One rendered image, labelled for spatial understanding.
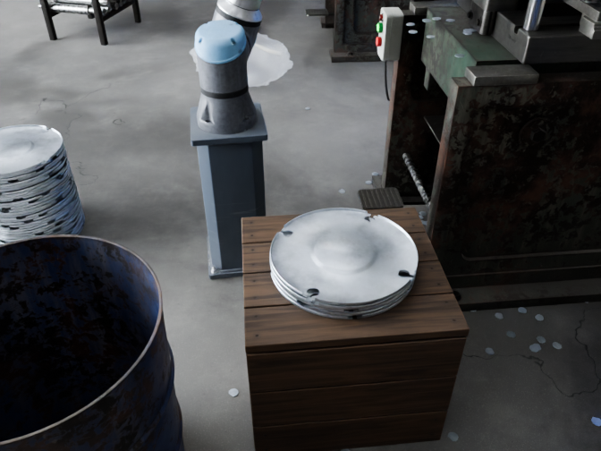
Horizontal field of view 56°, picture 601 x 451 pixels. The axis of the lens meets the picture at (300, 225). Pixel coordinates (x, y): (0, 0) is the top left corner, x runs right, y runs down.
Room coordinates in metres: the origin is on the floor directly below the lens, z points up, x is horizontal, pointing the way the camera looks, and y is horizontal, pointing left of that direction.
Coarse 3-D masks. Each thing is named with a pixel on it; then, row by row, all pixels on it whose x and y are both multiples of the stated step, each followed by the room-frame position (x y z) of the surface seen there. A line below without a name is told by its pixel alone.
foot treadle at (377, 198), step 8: (360, 192) 1.40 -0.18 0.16; (368, 192) 1.40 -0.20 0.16; (376, 192) 1.40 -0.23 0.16; (384, 192) 1.40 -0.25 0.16; (392, 192) 1.40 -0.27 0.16; (360, 200) 1.36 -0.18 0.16; (368, 200) 1.36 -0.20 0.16; (376, 200) 1.36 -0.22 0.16; (384, 200) 1.36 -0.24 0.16; (392, 200) 1.36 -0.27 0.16; (400, 200) 1.36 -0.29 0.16; (408, 200) 1.37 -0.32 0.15; (416, 200) 1.37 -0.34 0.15; (368, 208) 1.32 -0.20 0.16; (376, 208) 1.32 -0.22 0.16; (384, 208) 1.33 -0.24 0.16
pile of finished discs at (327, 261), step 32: (288, 224) 0.95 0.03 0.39; (320, 224) 0.95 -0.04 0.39; (352, 224) 0.95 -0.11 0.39; (384, 224) 0.95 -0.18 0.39; (288, 256) 0.85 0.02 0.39; (320, 256) 0.84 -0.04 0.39; (352, 256) 0.84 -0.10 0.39; (384, 256) 0.84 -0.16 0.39; (416, 256) 0.84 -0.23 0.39; (288, 288) 0.76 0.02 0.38; (320, 288) 0.75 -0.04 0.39; (352, 288) 0.75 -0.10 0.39; (384, 288) 0.75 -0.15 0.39
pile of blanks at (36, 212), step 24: (48, 168) 1.37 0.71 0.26; (0, 192) 1.30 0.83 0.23; (24, 192) 1.31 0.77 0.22; (48, 192) 1.36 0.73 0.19; (72, 192) 1.44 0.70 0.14; (0, 216) 1.29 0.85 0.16; (24, 216) 1.31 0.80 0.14; (48, 216) 1.35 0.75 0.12; (72, 216) 1.40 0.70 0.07; (0, 240) 1.31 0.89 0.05
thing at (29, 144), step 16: (0, 128) 1.56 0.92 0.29; (16, 128) 1.57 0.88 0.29; (32, 128) 1.57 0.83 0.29; (0, 144) 1.46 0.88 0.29; (16, 144) 1.46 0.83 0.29; (32, 144) 1.46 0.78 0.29; (48, 144) 1.47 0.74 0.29; (0, 160) 1.38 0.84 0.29; (16, 160) 1.38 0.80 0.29; (32, 160) 1.38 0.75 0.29
